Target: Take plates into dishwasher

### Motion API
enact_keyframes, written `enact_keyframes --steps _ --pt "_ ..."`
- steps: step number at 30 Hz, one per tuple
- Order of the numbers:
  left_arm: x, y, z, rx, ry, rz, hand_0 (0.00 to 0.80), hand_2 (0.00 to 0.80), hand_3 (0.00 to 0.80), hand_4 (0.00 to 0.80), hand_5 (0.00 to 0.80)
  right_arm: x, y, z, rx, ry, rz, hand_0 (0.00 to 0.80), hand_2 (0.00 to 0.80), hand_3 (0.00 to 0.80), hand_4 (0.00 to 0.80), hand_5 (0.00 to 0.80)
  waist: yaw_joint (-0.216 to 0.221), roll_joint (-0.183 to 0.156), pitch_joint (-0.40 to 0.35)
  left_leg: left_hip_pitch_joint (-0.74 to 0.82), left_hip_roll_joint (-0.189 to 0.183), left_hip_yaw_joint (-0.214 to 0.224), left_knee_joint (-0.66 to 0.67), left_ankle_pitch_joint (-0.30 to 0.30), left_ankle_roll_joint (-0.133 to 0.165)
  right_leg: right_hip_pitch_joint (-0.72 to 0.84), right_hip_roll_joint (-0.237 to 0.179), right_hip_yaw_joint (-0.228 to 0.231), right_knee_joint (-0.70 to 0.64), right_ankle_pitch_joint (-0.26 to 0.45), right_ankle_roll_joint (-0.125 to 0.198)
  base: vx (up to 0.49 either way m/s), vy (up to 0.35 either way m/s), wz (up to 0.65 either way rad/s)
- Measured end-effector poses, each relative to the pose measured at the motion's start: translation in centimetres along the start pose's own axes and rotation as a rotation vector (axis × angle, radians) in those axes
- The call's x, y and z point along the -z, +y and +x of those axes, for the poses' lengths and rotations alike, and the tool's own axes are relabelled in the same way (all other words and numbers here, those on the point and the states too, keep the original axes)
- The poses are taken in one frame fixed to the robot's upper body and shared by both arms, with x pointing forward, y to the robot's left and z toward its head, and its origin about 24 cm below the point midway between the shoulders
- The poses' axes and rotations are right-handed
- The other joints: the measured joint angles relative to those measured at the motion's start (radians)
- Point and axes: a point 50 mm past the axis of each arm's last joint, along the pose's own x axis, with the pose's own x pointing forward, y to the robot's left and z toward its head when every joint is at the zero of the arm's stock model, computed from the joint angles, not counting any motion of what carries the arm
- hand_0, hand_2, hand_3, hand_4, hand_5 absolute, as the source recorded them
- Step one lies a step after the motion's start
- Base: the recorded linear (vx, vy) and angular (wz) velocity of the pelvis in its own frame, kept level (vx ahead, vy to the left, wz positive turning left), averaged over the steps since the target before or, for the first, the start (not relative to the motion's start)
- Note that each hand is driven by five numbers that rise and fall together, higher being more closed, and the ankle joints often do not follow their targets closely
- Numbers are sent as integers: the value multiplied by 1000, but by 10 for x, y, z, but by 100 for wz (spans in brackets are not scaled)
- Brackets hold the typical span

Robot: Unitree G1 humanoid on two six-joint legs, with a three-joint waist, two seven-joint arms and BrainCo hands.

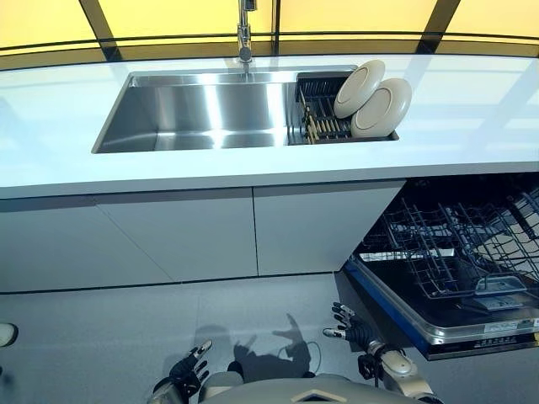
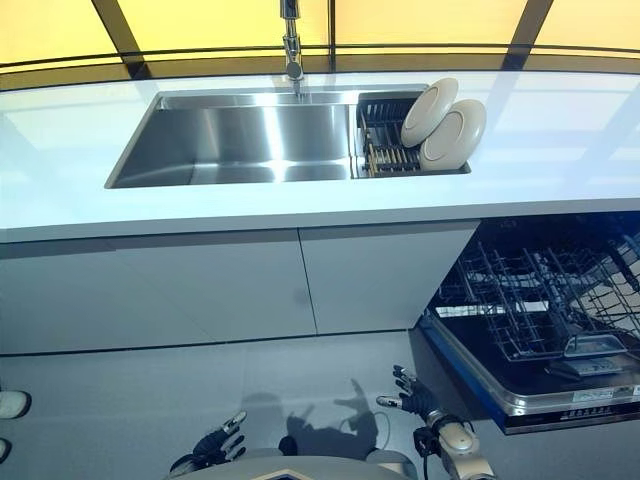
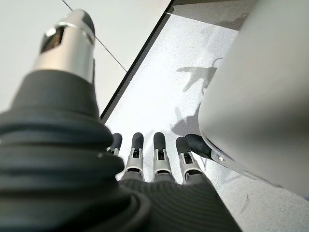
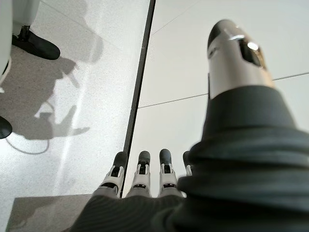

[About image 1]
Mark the beige ceramic plate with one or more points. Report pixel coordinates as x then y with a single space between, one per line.
381 107
361 88

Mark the stainless steel sink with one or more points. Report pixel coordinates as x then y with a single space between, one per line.
219 109

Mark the chrome kitchen faucet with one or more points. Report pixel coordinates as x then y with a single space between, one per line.
244 33

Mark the grey cutlery basket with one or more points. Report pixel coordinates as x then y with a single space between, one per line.
501 285

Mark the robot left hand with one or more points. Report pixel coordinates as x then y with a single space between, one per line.
190 370

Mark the robot left silver arm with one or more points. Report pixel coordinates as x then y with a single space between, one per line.
166 392

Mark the white cabinet door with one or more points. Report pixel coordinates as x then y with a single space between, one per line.
185 233
320 227
46 244

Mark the robot right silver arm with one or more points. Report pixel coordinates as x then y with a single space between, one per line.
396 370

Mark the open dishwasher door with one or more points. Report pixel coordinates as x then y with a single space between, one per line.
438 311

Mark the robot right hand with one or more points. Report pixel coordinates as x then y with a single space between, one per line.
353 326

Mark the round white object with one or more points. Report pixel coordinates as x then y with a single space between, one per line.
6 334

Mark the robot grey torso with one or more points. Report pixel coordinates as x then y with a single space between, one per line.
290 389

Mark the black dish drying rack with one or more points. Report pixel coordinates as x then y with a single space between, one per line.
322 111

